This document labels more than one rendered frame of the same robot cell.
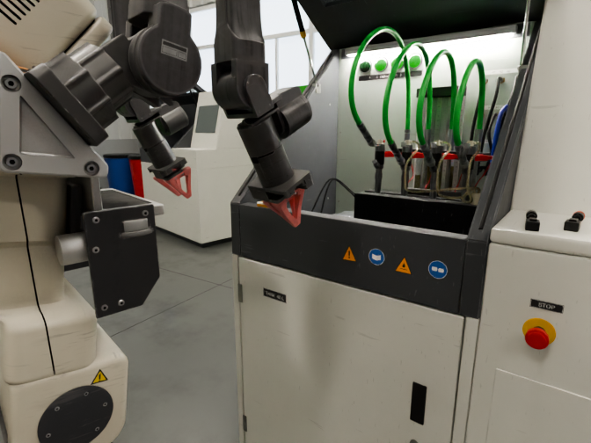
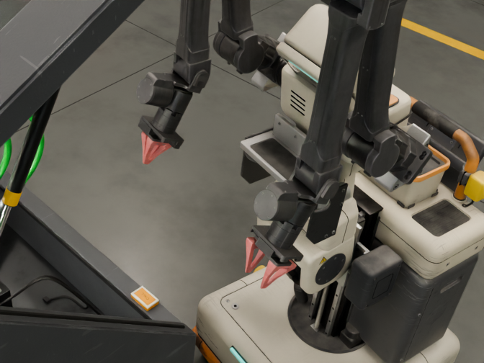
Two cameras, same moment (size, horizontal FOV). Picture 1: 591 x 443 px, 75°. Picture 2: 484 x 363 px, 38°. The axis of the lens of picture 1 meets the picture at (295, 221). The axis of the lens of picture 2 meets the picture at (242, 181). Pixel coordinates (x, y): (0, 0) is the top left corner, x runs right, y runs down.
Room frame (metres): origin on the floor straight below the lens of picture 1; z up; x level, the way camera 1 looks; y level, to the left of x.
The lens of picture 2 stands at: (1.97, 0.26, 2.05)
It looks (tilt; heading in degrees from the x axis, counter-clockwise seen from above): 39 degrees down; 182
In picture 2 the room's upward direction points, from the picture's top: 8 degrees clockwise
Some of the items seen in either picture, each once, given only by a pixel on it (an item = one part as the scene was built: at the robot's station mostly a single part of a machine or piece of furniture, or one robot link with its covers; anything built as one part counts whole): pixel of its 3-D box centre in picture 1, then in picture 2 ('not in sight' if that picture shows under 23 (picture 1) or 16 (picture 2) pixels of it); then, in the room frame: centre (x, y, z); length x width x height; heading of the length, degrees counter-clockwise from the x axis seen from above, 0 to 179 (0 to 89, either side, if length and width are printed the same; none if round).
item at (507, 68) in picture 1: (495, 113); not in sight; (1.18, -0.59, 1.20); 0.13 x 0.03 x 0.31; 53
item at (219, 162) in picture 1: (190, 145); not in sight; (4.33, 1.17, 1.00); 1.30 x 1.09 x 1.99; 44
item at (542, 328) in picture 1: (537, 336); not in sight; (0.62, -0.43, 0.80); 0.05 x 0.04 x 0.05; 53
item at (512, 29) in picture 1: (420, 42); not in sight; (1.32, -0.40, 1.43); 0.54 x 0.03 x 0.02; 53
